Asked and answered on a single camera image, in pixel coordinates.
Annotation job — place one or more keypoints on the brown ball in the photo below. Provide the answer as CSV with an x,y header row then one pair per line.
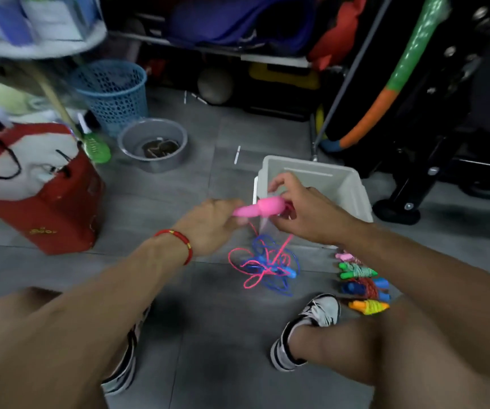
x,y
215,86

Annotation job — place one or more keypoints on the person's left shoe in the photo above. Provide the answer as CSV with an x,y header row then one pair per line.
x,y
119,383

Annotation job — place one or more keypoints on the blue mesh wastebasket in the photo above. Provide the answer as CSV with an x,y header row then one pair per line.
x,y
108,97

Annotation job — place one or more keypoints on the person's right hand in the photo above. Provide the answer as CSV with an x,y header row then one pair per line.
x,y
326,217

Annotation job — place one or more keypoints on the person's right shoe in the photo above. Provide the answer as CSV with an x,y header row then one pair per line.
x,y
321,310

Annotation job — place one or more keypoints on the white oval side table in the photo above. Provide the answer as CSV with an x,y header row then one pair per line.
x,y
36,48

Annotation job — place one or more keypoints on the person's left hand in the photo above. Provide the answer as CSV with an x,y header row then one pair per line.
x,y
211,227

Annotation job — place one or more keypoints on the person's left leg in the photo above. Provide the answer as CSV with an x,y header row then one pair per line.
x,y
119,357

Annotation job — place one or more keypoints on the red paper bag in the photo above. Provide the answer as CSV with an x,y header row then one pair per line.
x,y
66,217

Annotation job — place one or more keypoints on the blue folded mat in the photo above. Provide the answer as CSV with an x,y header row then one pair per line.
x,y
219,21

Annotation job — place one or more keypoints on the person's right forearm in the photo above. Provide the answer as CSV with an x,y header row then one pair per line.
x,y
441,285

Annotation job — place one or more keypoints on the green spray bottle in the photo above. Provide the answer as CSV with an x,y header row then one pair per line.
x,y
97,151

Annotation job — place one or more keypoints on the multicoloured hula hoop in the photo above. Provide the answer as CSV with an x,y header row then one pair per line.
x,y
372,117

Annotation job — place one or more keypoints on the grey plastic storage bin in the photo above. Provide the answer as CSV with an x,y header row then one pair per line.
x,y
343,187

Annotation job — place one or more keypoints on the black weight machine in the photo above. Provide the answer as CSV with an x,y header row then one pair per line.
x,y
419,178

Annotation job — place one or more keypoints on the blue cup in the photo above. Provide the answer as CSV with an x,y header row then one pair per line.
x,y
8,21

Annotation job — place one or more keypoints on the yellow flat board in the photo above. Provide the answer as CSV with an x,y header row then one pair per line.
x,y
283,76

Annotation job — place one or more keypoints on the grey plastic basin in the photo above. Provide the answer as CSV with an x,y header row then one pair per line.
x,y
128,144

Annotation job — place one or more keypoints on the clear plastic bag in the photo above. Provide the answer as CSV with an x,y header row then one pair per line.
x,y
6,97

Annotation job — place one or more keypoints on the person's left forearm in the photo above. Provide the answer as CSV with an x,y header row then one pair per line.
x,y
70,327

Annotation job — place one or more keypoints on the orange red fabric bag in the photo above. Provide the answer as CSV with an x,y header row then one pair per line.
x,y
338,34

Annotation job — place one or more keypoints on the person's shoe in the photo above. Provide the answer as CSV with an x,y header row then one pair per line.
x,y
321,310
119,383

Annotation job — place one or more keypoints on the person's right leg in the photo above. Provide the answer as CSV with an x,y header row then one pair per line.
x,y
398,357

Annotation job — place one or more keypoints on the person's leg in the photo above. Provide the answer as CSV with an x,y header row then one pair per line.
x,y
119,357
398,357

